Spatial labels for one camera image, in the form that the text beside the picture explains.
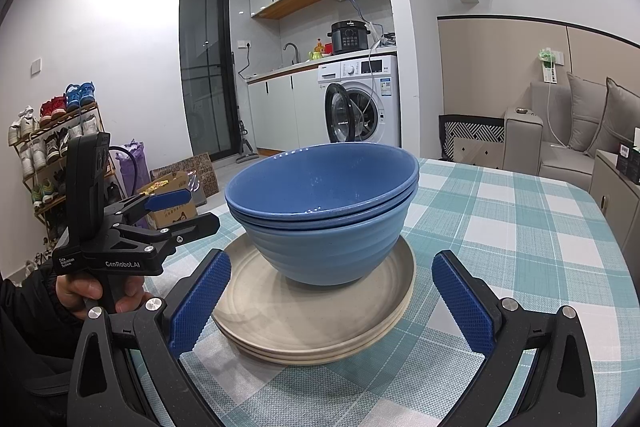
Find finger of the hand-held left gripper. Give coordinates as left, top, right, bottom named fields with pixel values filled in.
left=112, top=212, right=221, bottom=258
left=102, top=188, right=193, bottom=228

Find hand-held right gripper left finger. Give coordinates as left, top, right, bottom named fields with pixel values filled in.
left=67, top=248, right=233, bottom=427

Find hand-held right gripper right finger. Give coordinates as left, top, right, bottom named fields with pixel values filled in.
left=431, top=249, right=598, bottom=427

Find beige plate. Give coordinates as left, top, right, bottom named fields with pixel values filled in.
left=212, top=234, right=417, bottom=348
left=225, top=302, right=411, bottom=367
left=215, top=287, right=416, bottom=358

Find blue bowl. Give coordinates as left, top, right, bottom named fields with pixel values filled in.
left=231, top=179, right=420, bottom=232
left=244, top=194, right=418, bottom=286
left=225, top=144, right=420, bottom=219

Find person's left forearm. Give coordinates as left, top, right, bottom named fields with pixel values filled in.
left=0, top=264, right=76, bottom=388

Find person's left hand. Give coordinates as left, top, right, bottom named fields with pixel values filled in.
left=55, top=274, right=156, bottom=320

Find cardboard box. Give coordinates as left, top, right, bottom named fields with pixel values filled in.
left=137, top=172, right=198, bottom=229

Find brown patterned board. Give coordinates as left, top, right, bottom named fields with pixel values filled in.
left=150, top=152, right=221, bottom=208

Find purple bag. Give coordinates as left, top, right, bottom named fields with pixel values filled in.
left=115, top=139, right=152, bottom=198

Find grey stick vacuum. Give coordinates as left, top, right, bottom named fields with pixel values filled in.
left=234, top=52, right=260, bottom=164

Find teal white checked tablecloth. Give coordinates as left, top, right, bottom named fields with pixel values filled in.
left=125, top=157, right=640, bottom=427

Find wooden shoe rack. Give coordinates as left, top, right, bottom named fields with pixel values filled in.
left=7, top=102, right=126, bottom=258

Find black framed glass door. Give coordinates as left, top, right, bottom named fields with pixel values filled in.
left=179, top=0, right=236, bottom=162

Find white base cabinet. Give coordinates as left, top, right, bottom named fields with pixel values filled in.
left=247, top=64, right=321, bottom=152

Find pile of assorted shoes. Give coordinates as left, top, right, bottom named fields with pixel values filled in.
left=7, top=82, right=108, bottom=212

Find patterned folding floor chair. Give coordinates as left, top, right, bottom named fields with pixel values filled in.
left=438, top=114, right=506, bottom=170

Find grey sofa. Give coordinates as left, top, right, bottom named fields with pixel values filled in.
left=502, top=72, right=640, bottom=188

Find beige side cabinet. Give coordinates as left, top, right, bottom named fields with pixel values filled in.
left=590, top=149, right=640, bottom=258

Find white washing machine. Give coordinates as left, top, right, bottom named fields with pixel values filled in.
left=317, top=54, right=401, bottom=150

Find black box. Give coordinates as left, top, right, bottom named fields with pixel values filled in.
left=615, top=127, right=640, bottom=185

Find grey sofa cushion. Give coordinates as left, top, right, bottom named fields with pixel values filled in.
left=567, top=73, right=608, bottom=154
left=596, top=77, right=640, bottom=158

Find black rice cooker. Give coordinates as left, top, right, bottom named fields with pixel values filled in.
left=327, top=21, right=371, bottom=56

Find white charging cable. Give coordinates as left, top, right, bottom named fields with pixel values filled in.
left=546, top=82, right=572, bottom=148

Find wall socket with green plug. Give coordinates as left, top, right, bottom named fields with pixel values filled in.
left=537, top=48, right=565, bottom=84

